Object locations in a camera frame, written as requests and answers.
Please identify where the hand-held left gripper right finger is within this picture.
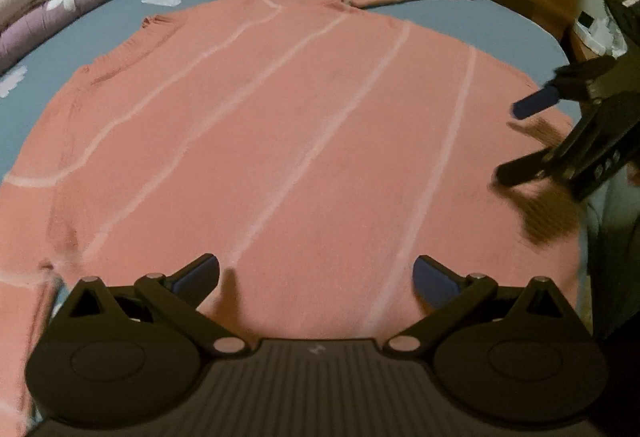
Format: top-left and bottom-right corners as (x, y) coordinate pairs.
(384, 254), (596, 360)

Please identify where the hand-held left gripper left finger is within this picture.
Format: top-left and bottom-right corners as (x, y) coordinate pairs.
(42, 253), (251, 360)

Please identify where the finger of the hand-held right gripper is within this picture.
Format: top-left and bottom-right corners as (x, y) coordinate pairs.
(495, 144), (578, 188)
(511, 54), (618, 120)

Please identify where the pink knitted sweater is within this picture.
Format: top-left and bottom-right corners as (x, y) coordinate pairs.
(0, 0), (583, 437)

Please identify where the white plastic bag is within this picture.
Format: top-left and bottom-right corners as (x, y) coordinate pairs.
(580, 14), (626, 55)

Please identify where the purple floral quilt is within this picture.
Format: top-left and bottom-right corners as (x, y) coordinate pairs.
(0, 0), (171, 73)

